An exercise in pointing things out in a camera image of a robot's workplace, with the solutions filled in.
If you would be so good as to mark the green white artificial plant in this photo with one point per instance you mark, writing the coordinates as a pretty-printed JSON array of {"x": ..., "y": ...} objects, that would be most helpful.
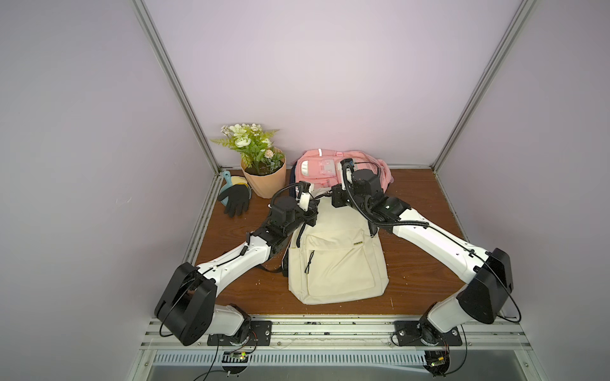
[{"x": 246, "y": 139}]

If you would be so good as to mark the corner aluminium profile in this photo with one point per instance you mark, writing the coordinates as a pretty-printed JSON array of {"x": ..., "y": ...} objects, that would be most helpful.
[
  {"x": 147, "y": 23},
  {"x": 498, "y": 57}
]

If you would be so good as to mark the navy blue backpack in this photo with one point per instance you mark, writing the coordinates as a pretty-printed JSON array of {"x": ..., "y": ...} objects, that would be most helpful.
[{"x": 292, "y": 180}]

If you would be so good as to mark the terracotta flower pot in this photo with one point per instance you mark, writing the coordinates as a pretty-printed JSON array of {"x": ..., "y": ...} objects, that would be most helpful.
[{"x": 265, "y": 181}]

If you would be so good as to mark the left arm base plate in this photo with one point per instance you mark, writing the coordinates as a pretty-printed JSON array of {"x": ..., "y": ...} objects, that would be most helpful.
[{"x": 252, "y": 333}]

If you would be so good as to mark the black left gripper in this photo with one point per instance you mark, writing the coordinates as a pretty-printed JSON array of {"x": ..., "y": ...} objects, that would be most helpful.
[{"x": 308, "y": 211}]

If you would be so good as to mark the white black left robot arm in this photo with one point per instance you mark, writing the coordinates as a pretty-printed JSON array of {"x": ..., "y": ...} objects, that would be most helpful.
[{"x": 188, "y": 308}]

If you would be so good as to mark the left circuit board with cable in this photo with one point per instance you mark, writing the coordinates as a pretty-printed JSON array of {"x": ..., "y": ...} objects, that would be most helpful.
[{"x": 230, "y": 363}]

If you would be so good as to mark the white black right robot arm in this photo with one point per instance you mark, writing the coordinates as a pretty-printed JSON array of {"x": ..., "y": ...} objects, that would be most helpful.
[{"x": 487, "y": 275}]

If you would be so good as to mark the circuit board with cable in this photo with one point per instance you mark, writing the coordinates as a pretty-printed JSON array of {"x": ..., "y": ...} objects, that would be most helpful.
[
  {"x": 230, "y": 363},
  {"x": 441, "y": 363}
]

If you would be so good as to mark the yellow sponge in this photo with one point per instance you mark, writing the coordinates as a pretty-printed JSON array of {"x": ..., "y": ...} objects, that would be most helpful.
[{"x": 238, "y": 180}]

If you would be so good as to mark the black work glove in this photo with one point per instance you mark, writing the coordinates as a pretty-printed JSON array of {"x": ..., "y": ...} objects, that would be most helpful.
[{"x": 235, "y": 199}]

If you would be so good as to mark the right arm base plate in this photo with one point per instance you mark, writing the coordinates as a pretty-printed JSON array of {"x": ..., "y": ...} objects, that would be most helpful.
[{"x": 409, "y": 333}]

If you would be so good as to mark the left corner aluminium profile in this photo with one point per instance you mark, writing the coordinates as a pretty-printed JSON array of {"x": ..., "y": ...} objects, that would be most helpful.
[{"x": 147, "y": 23}]

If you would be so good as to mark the pink backpack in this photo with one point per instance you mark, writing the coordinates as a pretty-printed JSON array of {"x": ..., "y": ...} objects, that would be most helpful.
[{"x": 321, "y": 167}]

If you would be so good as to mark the right corner aluminium profile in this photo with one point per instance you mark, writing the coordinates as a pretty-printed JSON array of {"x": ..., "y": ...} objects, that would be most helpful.
[{"x": 498, "y": 57}]

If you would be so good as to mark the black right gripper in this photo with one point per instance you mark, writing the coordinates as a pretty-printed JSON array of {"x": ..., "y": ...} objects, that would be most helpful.
[{"x": 341, "y": 196}]

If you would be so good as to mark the aluminium mounting rail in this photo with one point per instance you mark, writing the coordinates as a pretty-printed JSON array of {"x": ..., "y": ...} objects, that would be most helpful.
[{"x": 375, "y": 331}]

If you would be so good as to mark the right circuit board with cable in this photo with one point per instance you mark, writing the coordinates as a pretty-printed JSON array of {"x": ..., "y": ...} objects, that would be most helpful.
[{"x": 441, "y": 363}]

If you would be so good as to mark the cream canvas backpack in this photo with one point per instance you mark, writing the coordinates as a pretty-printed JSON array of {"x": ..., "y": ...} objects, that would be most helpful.
[{"x": 336, "y": 261}]

